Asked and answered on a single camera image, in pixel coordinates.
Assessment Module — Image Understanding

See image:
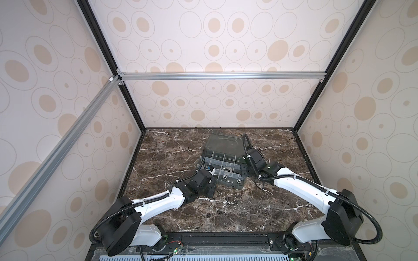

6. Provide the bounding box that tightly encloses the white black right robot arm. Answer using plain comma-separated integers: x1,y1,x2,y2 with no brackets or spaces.
243,146,363,246

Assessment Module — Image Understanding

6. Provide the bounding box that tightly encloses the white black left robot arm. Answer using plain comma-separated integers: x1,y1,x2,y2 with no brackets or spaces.
89,166,216,257

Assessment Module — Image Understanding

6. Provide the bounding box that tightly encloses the pile of screws and nuts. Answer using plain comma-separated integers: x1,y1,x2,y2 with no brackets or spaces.
203,198,239,217

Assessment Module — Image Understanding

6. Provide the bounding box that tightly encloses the clear plastic organizer box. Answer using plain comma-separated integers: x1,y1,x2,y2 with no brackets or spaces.
204,133,249,190

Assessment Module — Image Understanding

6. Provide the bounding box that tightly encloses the aluminium crossbar back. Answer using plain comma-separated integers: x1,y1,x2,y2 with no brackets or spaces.
118,71,327,81

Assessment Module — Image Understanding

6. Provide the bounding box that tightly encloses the aluminium crossbar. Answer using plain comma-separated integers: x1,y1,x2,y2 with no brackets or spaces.
118,71,327,81
1,75,121,244

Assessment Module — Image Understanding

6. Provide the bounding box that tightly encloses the aluminium crossbar left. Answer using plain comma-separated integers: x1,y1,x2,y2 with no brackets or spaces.
1,75,121,244

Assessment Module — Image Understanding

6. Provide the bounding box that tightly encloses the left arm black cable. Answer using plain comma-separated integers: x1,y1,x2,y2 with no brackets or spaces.
89,154,207,244

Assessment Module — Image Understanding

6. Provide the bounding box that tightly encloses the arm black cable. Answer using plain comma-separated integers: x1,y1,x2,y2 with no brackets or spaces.
89,154,207,244
242,133,383,245

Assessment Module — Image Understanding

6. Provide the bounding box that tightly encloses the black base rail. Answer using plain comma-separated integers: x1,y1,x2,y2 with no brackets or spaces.
84,231,368,261

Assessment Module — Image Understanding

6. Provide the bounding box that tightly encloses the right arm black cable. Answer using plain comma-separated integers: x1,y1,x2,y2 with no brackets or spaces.
242,133,383,245

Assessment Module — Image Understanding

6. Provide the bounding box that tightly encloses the black corner frame post left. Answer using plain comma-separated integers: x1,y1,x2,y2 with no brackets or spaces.
77,0,147,132

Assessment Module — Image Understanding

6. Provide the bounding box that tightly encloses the black corner frame post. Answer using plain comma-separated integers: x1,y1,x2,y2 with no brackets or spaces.
77,0,147,132
293,0,377,133

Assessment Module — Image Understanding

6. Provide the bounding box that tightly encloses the black corner frame post right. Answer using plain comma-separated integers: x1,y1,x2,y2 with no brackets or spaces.
293,0,377,133

